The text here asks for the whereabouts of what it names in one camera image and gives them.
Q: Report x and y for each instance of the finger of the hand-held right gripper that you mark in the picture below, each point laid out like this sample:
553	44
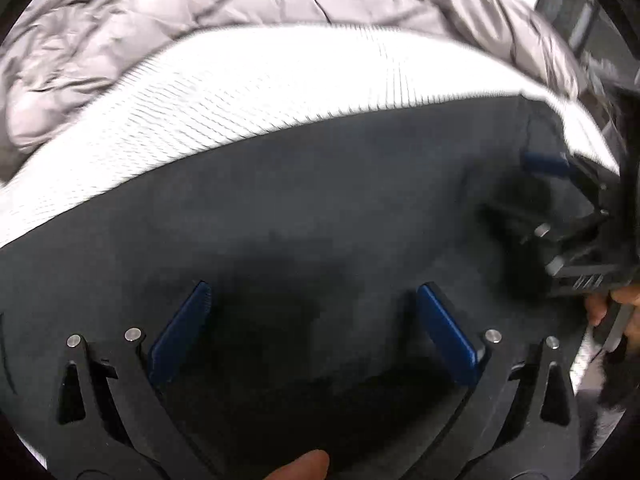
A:
545	163
530	227

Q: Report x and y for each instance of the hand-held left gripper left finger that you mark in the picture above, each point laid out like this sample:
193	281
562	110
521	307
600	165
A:
177	332

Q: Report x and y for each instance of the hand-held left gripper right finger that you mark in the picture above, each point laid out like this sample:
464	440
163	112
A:
447	335

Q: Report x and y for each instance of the black pants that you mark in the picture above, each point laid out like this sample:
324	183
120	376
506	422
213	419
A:
325	210

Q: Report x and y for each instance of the person's right hand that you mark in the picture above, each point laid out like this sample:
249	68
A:
596	307

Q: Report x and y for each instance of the person's left hand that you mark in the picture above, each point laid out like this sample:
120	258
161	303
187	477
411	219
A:
300	466

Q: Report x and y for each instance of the dark shelf unit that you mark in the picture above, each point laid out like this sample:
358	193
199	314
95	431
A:
565	5

